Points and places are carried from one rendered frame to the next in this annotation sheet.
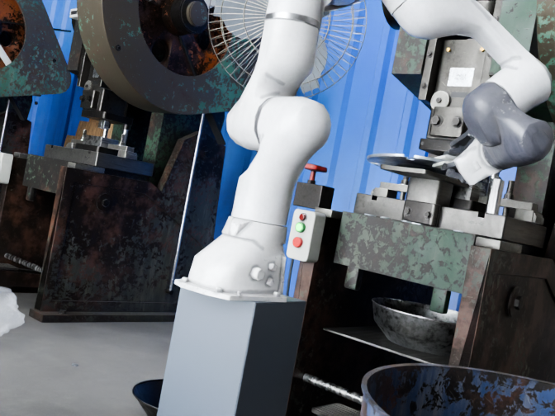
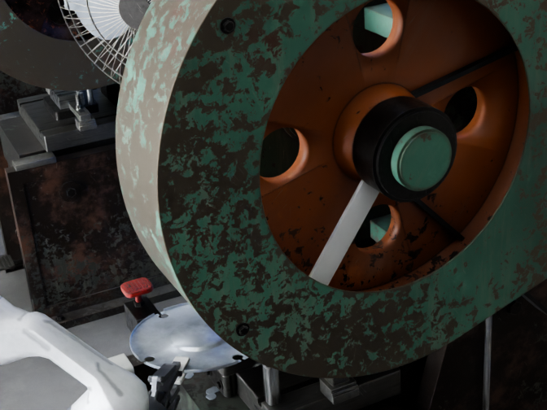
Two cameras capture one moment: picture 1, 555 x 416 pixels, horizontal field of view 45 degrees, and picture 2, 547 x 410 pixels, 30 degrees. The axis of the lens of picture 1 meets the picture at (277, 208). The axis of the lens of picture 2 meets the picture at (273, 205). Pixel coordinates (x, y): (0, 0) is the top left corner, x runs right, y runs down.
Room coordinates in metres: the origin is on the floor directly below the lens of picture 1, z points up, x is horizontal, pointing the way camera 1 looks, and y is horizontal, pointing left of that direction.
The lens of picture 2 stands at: (0.19, -1.25, 1.96)
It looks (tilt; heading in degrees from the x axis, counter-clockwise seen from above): 26 degrees down; 24
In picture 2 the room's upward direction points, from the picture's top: 4 degrees counter-clockwise
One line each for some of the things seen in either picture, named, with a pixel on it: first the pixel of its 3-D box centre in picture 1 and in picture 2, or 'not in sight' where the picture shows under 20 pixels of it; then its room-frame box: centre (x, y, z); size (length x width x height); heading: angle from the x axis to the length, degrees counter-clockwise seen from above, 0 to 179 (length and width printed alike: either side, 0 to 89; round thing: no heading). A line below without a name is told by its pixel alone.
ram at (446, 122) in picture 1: (466, 91); not in sight; (1.88, -0.46, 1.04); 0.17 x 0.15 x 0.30; 140
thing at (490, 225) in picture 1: (448, 219); (289, 351); (1.91, -0.48, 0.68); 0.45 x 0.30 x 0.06; 50
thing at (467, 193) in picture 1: (453, 191); not in sight; (1.90, -0.48, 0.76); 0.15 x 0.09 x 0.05; 50
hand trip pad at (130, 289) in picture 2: (312, 177); (138, 298); (1.95, -0.08, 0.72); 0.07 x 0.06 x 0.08; 140
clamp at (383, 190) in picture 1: (401, 184); not in sight; (2.02, -0.35, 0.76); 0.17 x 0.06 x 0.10; 50
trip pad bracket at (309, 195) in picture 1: (310, 214); (146, 338); (1.94, -0.10, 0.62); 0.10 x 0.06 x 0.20; 50
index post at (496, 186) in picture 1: (495, 195); (271, 381); (1.70, -0.53, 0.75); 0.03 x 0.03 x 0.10; 50
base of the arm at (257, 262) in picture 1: (239, 255); not in sight; (1.28, 0.05, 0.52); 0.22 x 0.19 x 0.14; 146
